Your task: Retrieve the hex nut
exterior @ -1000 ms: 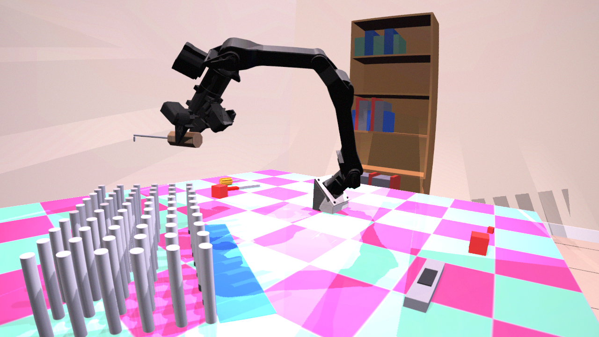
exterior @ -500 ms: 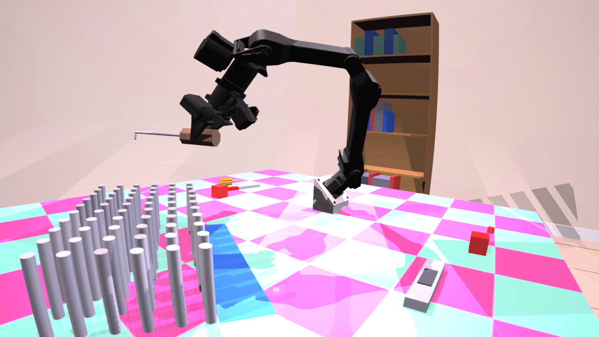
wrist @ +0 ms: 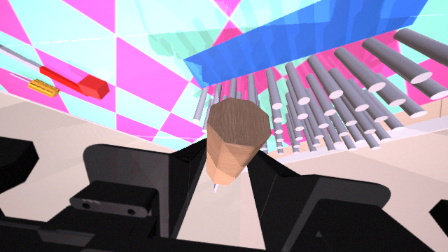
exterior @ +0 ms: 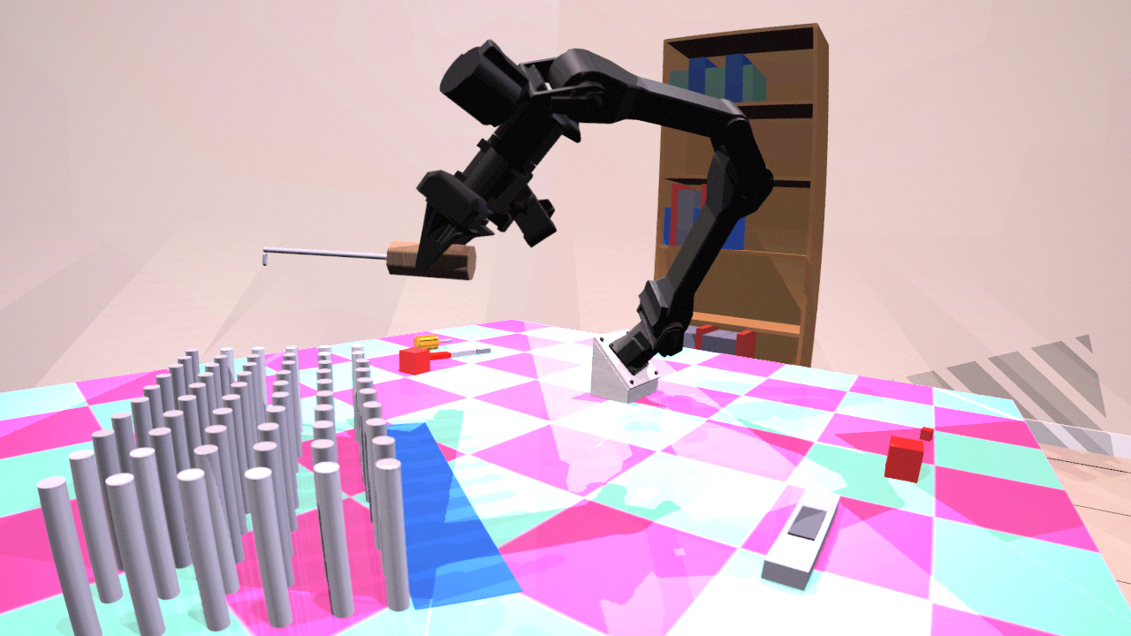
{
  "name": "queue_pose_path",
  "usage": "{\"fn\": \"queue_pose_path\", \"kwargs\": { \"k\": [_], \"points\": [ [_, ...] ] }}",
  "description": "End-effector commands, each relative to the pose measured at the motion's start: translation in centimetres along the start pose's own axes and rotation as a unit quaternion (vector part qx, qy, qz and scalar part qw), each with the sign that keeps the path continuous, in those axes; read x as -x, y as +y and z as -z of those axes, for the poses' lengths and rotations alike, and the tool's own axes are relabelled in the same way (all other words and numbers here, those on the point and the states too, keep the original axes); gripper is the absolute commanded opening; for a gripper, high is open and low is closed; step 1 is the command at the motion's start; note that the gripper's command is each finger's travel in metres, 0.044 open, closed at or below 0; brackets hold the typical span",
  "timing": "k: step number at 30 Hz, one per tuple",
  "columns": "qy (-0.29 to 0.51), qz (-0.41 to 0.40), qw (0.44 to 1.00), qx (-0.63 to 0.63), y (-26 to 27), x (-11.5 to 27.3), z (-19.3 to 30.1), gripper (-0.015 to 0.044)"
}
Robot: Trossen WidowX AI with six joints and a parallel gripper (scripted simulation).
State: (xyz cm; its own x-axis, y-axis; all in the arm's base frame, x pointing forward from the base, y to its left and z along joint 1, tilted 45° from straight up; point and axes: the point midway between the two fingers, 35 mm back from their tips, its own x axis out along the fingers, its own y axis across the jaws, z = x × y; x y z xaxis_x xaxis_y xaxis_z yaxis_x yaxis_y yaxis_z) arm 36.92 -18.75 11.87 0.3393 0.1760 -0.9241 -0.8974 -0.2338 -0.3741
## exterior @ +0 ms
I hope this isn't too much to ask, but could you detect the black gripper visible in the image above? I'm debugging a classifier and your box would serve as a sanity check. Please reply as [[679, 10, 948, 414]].
[[415, 134, 535, 270]]

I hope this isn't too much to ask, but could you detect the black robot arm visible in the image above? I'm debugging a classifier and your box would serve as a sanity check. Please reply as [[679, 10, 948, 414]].
[[439, 38, 775, 375]]

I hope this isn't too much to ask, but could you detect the yellow ribbed screwdriver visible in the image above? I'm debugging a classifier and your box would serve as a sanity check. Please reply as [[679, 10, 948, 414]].
[[414, 335, 452, 350]]

